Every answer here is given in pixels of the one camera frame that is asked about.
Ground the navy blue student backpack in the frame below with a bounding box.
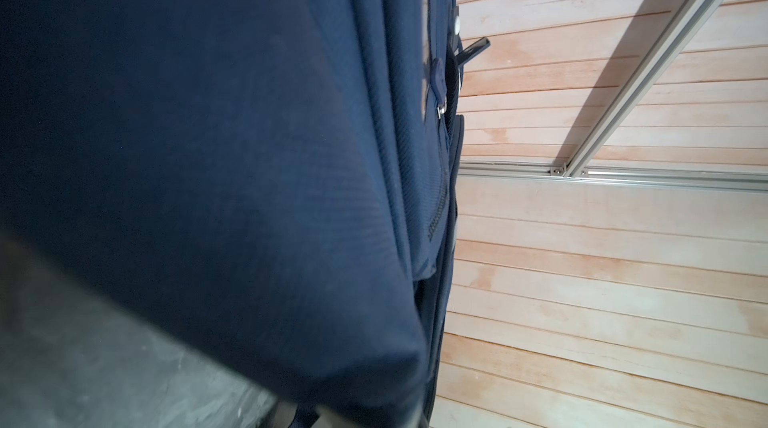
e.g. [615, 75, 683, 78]
[1, 0, 483, 427]

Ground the aluminium frame horizontal bar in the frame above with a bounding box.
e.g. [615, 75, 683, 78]
[459, 161, 767, 193]

